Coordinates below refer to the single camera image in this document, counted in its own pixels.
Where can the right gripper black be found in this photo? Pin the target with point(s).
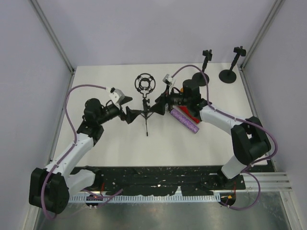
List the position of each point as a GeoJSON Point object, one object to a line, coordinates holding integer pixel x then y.
{"type": "Point", "coordinates": [165, 97]}

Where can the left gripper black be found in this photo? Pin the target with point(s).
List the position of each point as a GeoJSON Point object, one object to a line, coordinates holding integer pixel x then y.
{"type": "Point", "coordinates": [130, 114]}

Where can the red microphone silver grille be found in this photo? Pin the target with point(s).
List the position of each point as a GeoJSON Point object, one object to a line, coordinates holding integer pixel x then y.
{"type": "Point", "coordinates": [186, 111]}

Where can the black tripod stand shock mount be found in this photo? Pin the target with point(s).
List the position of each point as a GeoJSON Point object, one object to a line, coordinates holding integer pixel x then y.
{"type": "Point", "coordinates": [145, 84]}

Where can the black round-base mic stand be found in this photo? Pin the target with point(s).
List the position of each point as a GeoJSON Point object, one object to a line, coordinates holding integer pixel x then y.
{"type": "Point", "coordinates": [199, 78]}

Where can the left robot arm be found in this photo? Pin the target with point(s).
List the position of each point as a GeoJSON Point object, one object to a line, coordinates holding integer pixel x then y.
{"type": "Point", "coordinates": [53, 186]}

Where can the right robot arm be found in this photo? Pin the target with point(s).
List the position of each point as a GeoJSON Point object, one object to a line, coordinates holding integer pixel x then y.
{"type": "Point", "coordinates": [249, 139]}

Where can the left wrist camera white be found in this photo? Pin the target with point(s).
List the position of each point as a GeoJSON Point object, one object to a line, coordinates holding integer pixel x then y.
{"type": "Point", "coordinates": [115, 95]}

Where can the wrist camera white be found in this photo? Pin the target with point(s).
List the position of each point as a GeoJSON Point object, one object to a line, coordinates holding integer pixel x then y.
{"type": "Point", "coordinates": [169, 81]}
{"type": "Point", "coordinates": [115, 95]}

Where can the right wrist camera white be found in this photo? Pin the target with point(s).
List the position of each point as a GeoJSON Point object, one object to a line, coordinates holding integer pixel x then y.
{"type": "Point", "coordinates": [169, 81]}

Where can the black front rail base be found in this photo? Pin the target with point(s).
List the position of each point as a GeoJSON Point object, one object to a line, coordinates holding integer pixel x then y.
{"type": "Point", "coordinates": [164, 180]}

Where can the white slotted cable duct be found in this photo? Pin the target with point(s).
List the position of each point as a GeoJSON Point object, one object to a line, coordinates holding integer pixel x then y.
{"type": "Point", "coordinates": [176, 198]}

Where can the left aluminium frame post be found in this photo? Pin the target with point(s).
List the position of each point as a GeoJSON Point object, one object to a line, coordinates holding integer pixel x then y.
{"type": "Point", "coordinates": [52, 35]}

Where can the aluminium frame post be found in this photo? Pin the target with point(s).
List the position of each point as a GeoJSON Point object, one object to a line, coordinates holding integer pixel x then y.
{"type": "Point", "coordinates": [52, 35]}
{"type": "Point", "coordinates": [275, 8]}

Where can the right aluminium frame post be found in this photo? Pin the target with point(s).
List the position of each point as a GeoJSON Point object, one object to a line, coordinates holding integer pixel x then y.
{"type": "Point", "coordinates": [275, 8]}

